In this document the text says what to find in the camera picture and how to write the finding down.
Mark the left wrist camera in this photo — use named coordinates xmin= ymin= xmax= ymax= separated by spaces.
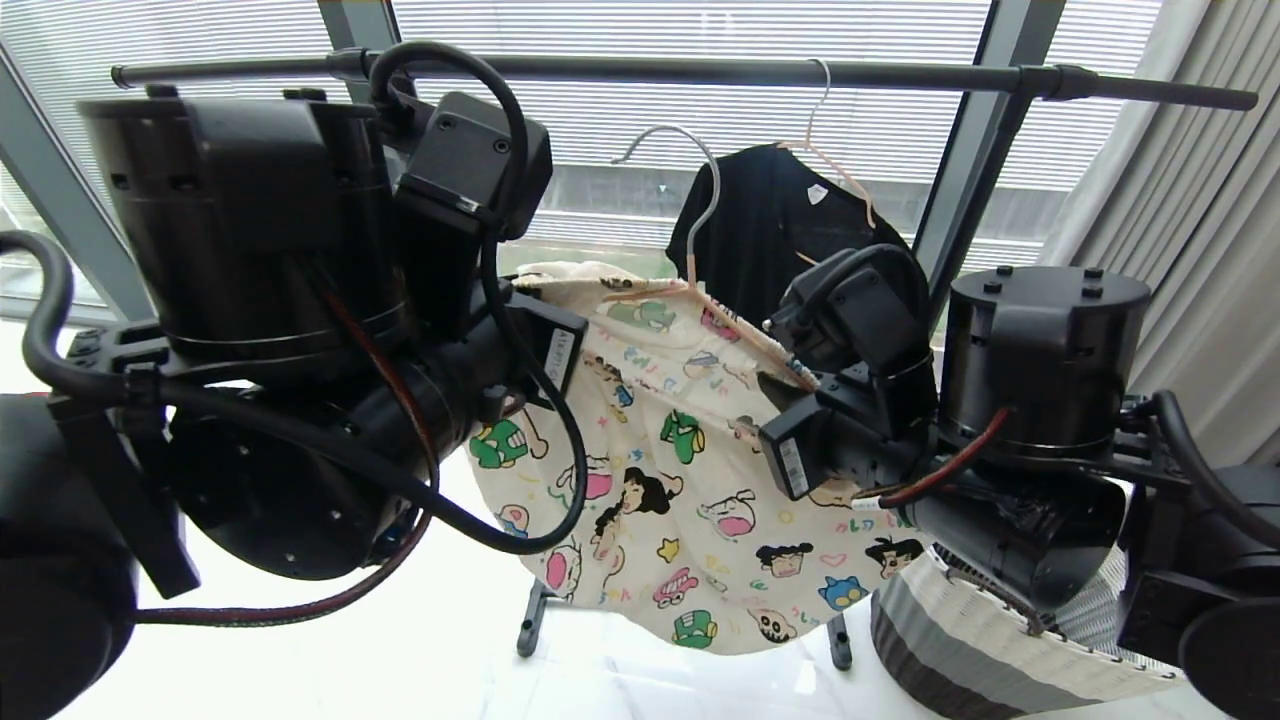
xmin=395 ymin=92 xmax=553 ymax=336

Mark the black garment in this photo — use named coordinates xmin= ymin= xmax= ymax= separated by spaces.
xmin=665 ymin=143 xmax=913 ymax=326

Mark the beige curtain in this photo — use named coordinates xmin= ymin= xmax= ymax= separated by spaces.
xmin=1040 ymin=0 xmax=1280 ymax=471

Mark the white laundry basket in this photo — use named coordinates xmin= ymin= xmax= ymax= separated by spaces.
xmin=870 ymin=545 xmax=1191 ymax=720

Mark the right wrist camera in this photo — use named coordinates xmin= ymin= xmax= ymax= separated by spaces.
xmin=762 ymin=262 xmax=931 ymax=393

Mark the window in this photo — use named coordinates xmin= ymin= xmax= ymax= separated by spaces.
xmin=0 ymin=0 xmax=1166 ymax=331

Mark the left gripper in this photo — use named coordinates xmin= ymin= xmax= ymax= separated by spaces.
xmin=165 ymin=295 xmax=589 ymax=581

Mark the pink clothes hanger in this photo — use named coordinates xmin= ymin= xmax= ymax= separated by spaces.
xmin=775 ymin=58 xmax=879 ymax=269
xmin=603 ymin=125 xmax=823 ymax=393

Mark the cream printed garment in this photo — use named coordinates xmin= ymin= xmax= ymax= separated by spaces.
xmin=465 ymin=262 xmax=931 ymax=656

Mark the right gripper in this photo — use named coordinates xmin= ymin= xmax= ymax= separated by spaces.
xmin=758 ymin=370 xmax=941 ymax=501

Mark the black clothes rack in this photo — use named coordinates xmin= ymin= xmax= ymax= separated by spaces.
xmin=112 ymin=50 xmax=1259 ymax=673

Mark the black cable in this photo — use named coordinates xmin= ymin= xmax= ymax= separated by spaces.
xmin=795 ymin=243 xmax=1280 ymax=551
xmin=0 ymin=40 xmax=589 ymax=557

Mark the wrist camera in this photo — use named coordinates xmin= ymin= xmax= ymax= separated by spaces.
xmin=762 ymin=262 xmax=931 ymax=393
xmin=395 ymin=92 xmax=553 ymax=336

